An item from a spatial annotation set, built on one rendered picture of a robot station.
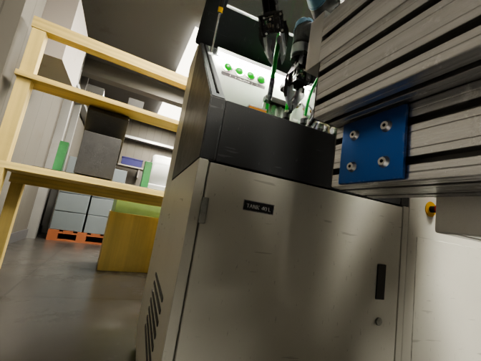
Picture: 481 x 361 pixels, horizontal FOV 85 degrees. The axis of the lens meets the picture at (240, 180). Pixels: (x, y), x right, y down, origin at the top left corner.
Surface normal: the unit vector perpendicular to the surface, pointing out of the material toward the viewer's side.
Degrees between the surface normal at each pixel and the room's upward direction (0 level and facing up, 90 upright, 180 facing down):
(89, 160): 90
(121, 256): 90
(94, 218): 90
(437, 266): 90
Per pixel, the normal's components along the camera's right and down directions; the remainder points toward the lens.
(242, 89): 0.36, -0.10
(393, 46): -0.89, -0.21
